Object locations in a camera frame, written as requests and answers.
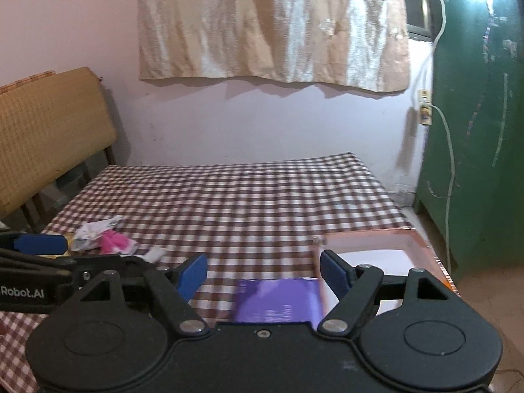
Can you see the pink sock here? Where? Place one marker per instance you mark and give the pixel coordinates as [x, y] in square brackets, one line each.
[112, 241]

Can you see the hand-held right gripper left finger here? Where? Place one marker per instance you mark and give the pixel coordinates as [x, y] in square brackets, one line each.
[192, 276]

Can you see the dark window frame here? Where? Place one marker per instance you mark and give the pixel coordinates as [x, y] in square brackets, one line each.
[417, 4]

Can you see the beige curtain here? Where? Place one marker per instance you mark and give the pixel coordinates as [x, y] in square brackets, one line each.
[270, 24]

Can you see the pink cardboard box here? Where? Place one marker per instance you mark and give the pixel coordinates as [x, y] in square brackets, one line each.
[368, 237]

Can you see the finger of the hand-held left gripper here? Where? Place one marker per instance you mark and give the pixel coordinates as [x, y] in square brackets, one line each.
[114, 263]
[41, 243]

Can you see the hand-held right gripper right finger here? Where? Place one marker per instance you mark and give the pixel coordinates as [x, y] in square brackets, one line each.
[333, 274]

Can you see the wall socket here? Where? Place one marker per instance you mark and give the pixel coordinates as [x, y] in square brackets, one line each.
[425, 108]

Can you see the woven wicker headboard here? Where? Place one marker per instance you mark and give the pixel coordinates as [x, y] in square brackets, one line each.
[53, 131]

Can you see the green cabinet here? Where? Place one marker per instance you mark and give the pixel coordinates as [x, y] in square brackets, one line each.
[475, 131]

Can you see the white paper sheet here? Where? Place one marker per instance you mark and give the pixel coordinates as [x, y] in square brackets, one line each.
[380, 260]

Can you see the small white packet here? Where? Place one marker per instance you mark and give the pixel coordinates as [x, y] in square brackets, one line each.
[153, 254]

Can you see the white crumpled packet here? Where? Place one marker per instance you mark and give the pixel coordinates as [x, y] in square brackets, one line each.
[100, 225]

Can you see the purple packet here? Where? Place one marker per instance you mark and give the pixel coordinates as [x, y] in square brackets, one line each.
[274, 303]

